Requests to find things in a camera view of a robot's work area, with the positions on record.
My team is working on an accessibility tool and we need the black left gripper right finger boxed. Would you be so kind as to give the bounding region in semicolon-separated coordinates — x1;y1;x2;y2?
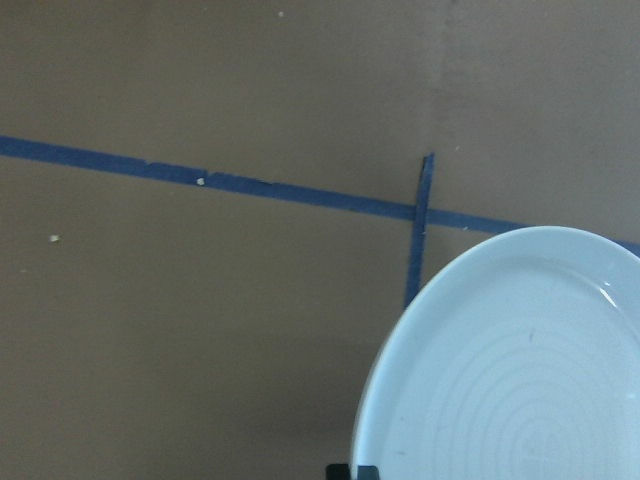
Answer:
357;465;380;480

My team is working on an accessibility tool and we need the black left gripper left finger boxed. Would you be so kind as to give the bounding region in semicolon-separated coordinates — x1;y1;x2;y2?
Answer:
325;463;350;480

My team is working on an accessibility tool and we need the light blue plate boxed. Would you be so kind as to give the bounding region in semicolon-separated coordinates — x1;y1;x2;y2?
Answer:
350;227;639;479

